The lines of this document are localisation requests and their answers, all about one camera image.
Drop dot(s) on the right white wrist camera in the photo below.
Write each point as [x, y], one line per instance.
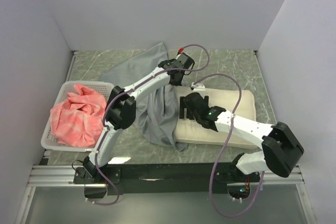
[197, 86]

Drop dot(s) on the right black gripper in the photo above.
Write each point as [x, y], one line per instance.
[182, 106]

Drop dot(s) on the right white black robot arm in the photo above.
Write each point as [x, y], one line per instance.
[280, 150]

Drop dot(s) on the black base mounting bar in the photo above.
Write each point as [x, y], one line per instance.
[122, 179]

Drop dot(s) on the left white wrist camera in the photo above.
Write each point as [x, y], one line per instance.
[183, 58]

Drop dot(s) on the grey pillowcase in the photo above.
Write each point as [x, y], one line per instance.
[157, 114]

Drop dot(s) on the aluminium frame rail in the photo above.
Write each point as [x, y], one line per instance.
[63, 175]

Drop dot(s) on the white plastic basket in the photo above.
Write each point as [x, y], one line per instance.
[48, 141]

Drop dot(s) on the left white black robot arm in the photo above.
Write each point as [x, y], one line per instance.
[120, 112]

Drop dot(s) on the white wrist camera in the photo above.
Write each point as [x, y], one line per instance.
[183, 58]
[197, 86]

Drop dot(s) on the pink crumpled cloth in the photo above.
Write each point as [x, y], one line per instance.
[77, 121]

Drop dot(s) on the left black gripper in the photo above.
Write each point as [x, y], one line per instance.
[179, 83]

